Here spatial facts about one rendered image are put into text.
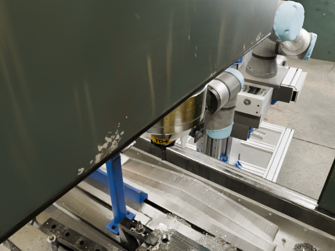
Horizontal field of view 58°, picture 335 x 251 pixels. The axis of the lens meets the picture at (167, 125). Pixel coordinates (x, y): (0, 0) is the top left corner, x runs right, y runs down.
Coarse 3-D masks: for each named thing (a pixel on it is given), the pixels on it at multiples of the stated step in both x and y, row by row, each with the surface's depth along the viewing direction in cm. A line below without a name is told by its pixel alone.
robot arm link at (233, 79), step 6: (222, 72) 81; (228, 72) 80; (234, 72) 81; (216, 78) 77; (222, 78) 77; (228, 78) 78; (234, 78) 79; (240, 78) 81; (228, 84) 77; (234, 84) 78; (240, 84) 81; (228, 90) 76; (234, 90) 79; (240, 90) 83; (234, 96) 80; (228, 102) 80; (234, 102) 82
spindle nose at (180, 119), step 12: (192, 96) 50; (204, 96) 53; (180, 108) 50; (192, 108) 51; (204, 108) 55; (168, 120) 51; (180, 120) 51; (192, 120) 53; (156, 132) 52; (168, 132) 52
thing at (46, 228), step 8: (48, 224) 98; (56, 224) 98; (48, 232) 96; (56, 232) 96; (64, 232) 96; (72, 232) 96; (64, 240) 94; (72, 240) 94; (80, 240) 94; (88, 240) 94; (72, 248) 93; (80, 248) 91; (88, 248) 91; (96, 248) 91; (104, 248) 91
